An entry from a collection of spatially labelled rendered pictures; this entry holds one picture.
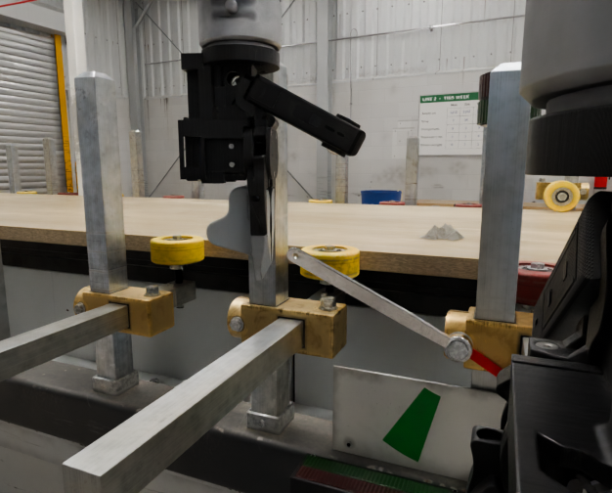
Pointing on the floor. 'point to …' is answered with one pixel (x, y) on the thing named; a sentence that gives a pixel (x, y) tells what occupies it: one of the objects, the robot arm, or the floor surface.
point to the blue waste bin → (380, 196)
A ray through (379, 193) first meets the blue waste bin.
